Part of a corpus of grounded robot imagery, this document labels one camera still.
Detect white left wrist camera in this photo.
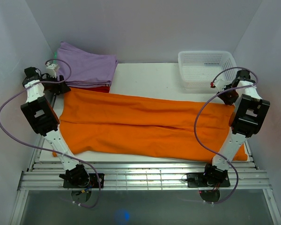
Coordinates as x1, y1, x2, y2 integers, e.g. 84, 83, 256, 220
45, 62, 59, 78

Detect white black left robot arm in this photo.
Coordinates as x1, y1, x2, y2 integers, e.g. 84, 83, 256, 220
21, 67, 90, 188

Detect aluminium frame rail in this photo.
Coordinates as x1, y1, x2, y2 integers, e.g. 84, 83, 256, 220
10, 145, 281, 225

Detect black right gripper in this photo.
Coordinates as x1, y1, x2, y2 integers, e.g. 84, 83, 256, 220
216, 84, 239, 106

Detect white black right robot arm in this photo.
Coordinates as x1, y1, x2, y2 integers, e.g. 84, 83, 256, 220
202, 67, 270, 187

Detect purple folded trousers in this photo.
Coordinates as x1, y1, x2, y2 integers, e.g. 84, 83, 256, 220
56, 42, 118, 88

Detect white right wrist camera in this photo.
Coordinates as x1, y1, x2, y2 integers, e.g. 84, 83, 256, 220
210, 78, 227, 92

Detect orange trousers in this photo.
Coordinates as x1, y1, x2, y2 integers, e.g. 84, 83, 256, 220
59, 88, 234, 162

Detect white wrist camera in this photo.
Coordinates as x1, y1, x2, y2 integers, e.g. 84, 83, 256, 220
45, 62, 59, 78
210, 78, 227, 92

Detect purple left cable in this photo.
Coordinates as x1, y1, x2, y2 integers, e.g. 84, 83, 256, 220
0, 59, 102, 209

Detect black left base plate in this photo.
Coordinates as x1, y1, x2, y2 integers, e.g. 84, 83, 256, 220
62, 173, 105, 189

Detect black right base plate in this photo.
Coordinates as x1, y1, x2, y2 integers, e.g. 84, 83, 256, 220
183, 172, 230, 188

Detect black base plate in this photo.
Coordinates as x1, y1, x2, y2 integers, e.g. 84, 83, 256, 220
183, 172, 230, 188
62, 173, 105, 189

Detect white plastic basket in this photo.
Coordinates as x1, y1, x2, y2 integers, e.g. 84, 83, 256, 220
178, 51, 236, 89

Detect red folded trousers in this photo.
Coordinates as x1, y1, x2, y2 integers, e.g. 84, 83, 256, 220
85, 86, 110, 93

